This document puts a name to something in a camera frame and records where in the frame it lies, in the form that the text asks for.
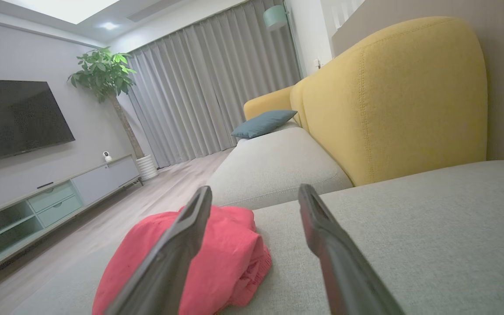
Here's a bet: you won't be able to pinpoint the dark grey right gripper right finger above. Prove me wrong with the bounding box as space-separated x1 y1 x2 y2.
297 184 406 315

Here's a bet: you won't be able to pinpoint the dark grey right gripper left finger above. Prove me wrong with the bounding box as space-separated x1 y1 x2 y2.
103 185 213 315

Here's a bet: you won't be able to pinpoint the red shorts with white stripes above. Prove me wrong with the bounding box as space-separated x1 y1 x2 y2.
92 206 273 315

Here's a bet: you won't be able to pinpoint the large grey sofa seat cushion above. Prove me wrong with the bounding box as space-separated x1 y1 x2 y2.
11 160 504 315

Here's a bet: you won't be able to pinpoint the white ribbed plant pot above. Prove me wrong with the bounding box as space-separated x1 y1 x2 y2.
135 153 159 181

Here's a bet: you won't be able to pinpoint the small grey sofa seat cushion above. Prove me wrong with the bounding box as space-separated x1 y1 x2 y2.
207 127 353 210

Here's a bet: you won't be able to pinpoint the grey and mint TV cabinet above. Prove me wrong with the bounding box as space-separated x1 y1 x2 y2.
0 154 144 292

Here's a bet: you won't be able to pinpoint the teal blue throw pillow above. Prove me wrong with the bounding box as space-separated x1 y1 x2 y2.
231 110 298 140

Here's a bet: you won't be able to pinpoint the large yellow sofa backrest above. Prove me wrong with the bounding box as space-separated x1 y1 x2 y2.
290 17 489 187

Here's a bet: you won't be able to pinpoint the small yellow sofa backrest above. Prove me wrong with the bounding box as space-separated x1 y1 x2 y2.
243 86 296 121

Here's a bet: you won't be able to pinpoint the grey pleated curtain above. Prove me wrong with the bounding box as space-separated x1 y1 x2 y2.
125 0 301 169

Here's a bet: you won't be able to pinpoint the green leafy indoor tree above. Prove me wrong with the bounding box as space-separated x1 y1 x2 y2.
67 47 145 160

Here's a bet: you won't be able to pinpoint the black flat screen television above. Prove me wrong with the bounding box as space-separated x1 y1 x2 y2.
0 79 76 167

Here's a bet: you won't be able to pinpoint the rectangular ceiling light panel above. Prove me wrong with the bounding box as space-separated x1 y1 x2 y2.
0 0 121 25

